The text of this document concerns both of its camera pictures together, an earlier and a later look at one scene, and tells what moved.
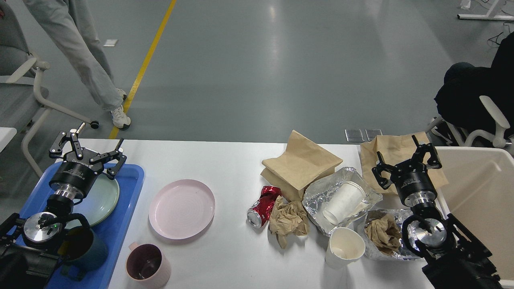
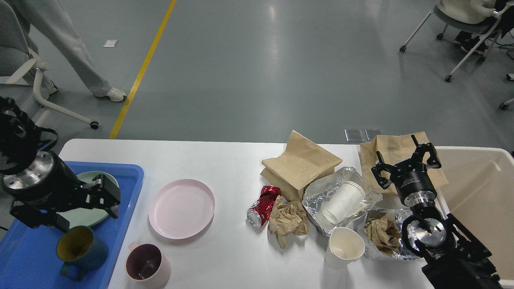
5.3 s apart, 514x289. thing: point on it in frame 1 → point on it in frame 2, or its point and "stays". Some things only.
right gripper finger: x=434 y=161 stays
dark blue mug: x=81 y=251 stays
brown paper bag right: x=395 y=149 stays
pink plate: x=180 y=208 stays
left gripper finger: x=116 y=155 → x=103 y=193
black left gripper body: x=75 y=177 → x=44 y=187
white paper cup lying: x=351 y=195 stays
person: x=458 y=101 → x=504 y=22
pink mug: x=146 y=265 stays
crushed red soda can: x=262 y=209 stays
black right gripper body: x=413 y=182 stays
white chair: x=499 y=141 → x=477 y=16
